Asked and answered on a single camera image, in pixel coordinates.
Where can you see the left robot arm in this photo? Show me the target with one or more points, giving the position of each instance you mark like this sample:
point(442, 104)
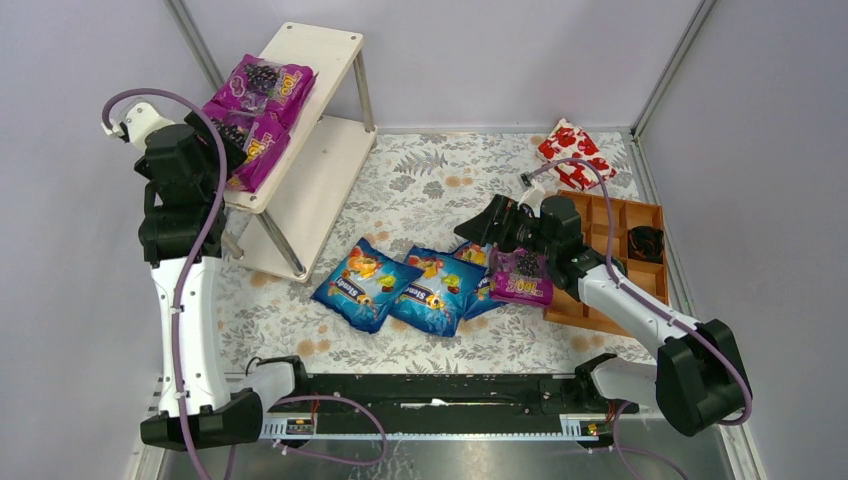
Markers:
point(279, 400)

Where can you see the black orange rolled item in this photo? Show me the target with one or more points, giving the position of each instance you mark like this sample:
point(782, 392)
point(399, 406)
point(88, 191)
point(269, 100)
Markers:
point(646, 243)

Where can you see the blue candy bag right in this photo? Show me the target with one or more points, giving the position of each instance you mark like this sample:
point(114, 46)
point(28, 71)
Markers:
point(480, 301)

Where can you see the blue candy bag middle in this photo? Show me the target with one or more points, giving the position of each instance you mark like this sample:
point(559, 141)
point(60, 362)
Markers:
point(437, 300)

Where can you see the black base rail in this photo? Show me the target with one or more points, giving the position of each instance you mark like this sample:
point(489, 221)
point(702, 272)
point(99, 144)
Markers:
point(442, 407)

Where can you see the aluminium frame post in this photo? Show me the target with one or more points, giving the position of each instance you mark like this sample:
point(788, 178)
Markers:
point(686, 41)

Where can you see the blue candy bag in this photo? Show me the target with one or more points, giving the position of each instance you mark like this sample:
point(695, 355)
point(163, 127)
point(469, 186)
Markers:
point(364, 286)
point(480, 301)
point(437, 300)

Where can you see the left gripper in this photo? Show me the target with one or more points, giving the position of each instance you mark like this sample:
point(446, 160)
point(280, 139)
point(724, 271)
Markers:
point(216, 134)

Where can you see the floral table mat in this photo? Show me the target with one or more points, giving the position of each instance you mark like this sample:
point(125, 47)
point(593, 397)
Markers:
point(413, 189)

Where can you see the red poppy folded cloth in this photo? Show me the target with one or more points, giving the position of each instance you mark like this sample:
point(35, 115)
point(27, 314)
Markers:
point(568, 140)

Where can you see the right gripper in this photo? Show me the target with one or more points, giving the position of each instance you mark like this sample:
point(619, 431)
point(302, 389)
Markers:
point(502, 221)

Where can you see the white two-tier shelf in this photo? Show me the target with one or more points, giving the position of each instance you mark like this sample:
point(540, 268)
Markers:
point(296, 207)

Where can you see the purple candy bag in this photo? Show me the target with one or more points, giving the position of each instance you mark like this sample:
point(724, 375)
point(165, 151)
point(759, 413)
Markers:
point(258, 135)
point(520, 277)
point(257, 85)

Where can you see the blue candy bag left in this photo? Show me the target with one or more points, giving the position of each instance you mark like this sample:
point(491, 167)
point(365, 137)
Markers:
point(364, 286)

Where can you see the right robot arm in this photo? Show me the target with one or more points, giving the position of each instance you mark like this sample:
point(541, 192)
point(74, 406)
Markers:
point(698, 377)

